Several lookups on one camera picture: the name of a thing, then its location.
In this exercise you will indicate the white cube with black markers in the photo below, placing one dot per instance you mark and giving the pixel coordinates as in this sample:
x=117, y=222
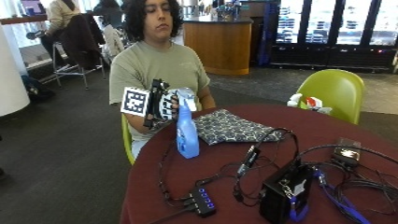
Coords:
x=135, y=101

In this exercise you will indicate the dark jacket on stool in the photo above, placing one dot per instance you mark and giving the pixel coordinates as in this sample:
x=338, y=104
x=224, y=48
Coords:
x=80, y=42

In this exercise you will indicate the wooden round counter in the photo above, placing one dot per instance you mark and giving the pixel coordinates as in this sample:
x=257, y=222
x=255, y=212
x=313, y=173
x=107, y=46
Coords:
x=220, y=43

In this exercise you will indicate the patterned grey cloth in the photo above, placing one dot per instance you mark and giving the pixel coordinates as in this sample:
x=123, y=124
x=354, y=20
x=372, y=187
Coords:
x=232, y=127

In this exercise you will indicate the black box device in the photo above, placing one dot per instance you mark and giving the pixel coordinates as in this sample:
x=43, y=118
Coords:
x=284, y=194

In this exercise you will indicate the black hub with blue lights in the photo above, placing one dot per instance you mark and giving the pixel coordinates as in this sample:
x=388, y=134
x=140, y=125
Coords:
x=203, y=201

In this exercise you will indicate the white round column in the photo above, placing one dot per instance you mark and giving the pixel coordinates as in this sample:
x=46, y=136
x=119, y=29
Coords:
x=10, y=77

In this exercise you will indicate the the person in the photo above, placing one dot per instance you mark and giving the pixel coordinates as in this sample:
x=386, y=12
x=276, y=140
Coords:
x=157, y=65

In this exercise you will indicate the green chair under person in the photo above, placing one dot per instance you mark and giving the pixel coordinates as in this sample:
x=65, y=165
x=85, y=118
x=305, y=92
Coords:
x=127, y=140

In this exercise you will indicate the dark bag on floor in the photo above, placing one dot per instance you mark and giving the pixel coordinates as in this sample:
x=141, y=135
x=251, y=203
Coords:
x=36, y=88

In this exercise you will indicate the metal bar stool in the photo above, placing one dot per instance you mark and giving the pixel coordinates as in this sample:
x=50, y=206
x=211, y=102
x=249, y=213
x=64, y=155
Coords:
x=71, y=70

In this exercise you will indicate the small black flat device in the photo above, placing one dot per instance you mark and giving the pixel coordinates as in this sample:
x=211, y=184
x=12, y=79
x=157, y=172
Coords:
x=348, y=152

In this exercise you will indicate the green shell chair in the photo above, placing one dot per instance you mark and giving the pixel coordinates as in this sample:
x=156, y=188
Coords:
x=336, y=93

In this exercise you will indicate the glass door drinks fridge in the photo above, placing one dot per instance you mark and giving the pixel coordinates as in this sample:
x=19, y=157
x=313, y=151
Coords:
x=332, y=31

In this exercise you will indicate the blue spray bottle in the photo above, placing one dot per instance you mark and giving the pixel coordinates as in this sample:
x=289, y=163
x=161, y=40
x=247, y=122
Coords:
x=187, y=140

